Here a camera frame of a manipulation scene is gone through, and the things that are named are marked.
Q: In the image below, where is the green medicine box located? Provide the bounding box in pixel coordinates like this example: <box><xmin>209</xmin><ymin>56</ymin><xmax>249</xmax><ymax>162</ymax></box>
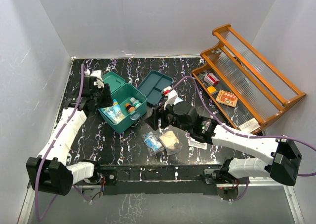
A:
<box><xmin>99</xmin><ymin>72</ymin><xmax>147</xmax><ymax>134</ymax></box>

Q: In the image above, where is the beige bandage bag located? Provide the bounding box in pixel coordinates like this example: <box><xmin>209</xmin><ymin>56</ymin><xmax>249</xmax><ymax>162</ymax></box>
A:
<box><xmin>159</xmin><ymin>131</ymin><xmax>183</xmax><ymax>155</ymax></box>

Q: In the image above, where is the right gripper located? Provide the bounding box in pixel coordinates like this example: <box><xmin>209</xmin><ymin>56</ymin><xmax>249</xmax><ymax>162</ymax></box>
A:
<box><xmin>145</xmin><ymin>99</ymin><xmax>192</xmax><ymax>133</ymax></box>

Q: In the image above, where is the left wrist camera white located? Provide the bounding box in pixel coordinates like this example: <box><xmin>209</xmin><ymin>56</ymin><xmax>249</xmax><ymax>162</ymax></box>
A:
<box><xmin>84</xmin><ymin>69</ymin><xmax>104</xmax><ymax>89</ymax></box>

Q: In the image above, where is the orange wooden shelf rack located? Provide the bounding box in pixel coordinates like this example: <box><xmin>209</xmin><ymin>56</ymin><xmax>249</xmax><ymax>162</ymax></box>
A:
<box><xmin>192</xmin><ymin>24</ymin><xmax>306</xmax><ymax>134</ymax></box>

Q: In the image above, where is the white gauze pack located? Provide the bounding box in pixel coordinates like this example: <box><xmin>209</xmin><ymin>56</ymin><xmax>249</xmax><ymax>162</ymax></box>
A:
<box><xmin>188</xmin><ymin>137</ymin><xmax>207</xmax><ymax>150</ymax></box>

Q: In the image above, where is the yellow small block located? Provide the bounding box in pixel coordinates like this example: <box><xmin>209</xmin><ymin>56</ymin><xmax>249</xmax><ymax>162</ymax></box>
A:
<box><xmin>207</xmin><ymin>86</ymin><xmax>218</xmax><ymax>95</ymax></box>

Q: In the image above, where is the blue wet wipes pack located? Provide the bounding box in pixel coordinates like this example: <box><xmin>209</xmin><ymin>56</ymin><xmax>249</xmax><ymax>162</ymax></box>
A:
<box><xmin>101</xmin><ymin>99</ymin><xmax>125</xmax><ymax>124</ymax></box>

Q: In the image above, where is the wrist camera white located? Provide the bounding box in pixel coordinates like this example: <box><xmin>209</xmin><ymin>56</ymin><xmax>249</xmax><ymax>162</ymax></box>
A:
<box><xmin>84</xmin><ymin>69</ymin><xmax>104</xmax><ymax>89</ymax></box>
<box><xmin>162</xmin><ymin>86</ymin><xmax>183</xmax><ymax>110</ymax></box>

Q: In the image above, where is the dark teal divider tray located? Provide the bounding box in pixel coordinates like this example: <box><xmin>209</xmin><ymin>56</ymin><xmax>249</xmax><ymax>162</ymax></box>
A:
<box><xmin>137</xmin><ymin>70</ymin><xmax>173</xmax><ymax>106</ymax></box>

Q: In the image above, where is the orange patterned card pack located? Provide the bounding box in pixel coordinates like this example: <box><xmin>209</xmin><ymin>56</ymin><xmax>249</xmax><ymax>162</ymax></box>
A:
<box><xmin>216</xmin><ymin>89</ymin><xmax>238</xmax><ymax>108</ymax></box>

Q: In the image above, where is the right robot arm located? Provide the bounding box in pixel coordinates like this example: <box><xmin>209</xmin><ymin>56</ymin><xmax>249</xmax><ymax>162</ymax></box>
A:
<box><xmin>145</xmin><ymin>102</ymin><xmax>302</xmax><ymax>186</ymax></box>

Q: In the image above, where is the red white small box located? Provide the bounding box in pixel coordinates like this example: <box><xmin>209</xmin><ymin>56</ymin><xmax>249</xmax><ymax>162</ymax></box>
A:
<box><xmin>203</xmin><ymin>73</ymin><xmax>220</xmax><ymax>86</ymax></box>

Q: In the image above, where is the white medicine bottle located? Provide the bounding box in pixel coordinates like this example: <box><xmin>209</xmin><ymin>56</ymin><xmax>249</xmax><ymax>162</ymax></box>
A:
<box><xmin>130</xmin><ymin>97</ymin><xmax>142</xmax><ymax>109</ymax></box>

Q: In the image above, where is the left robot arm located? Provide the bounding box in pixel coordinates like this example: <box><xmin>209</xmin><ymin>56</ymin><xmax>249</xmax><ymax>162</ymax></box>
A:
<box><xmin>26</xmin><ymin>70</ymin><xmax>113</xmax><ymax>196</ymax></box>

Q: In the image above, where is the blue mask clear bag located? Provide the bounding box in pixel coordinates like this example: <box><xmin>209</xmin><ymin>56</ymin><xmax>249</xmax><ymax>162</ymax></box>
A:
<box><xmin>143</xmin><ymin>132</ymin><xmax>164</xmax><ymax>156</ymax></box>

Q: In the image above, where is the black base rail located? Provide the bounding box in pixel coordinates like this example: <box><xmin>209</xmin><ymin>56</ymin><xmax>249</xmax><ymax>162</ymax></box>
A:
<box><xmin>74</xmin><ymin>163</ymin><xmax>250</xmax><ymax>196</ymax></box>

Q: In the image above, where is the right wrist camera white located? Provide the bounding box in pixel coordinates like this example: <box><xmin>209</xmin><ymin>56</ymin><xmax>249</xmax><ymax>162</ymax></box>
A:
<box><xmin>162</xmin><ymin>86</ymin><xmax>183</xmax><ymax>110</ymax></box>

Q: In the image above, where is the brown medicine bottle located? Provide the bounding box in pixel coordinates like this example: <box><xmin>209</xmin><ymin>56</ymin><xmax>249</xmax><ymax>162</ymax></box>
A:
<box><xmin>125</xmin><ymin>103</ymin><xmax>135</xmax><ymax>113</ymax></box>

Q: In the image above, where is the white label box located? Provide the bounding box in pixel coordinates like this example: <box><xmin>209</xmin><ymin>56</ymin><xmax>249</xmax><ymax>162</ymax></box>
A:
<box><xmin>238</xmin><ymin>118</ymin><xmax>260</xmax><ymax>133</ymax></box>

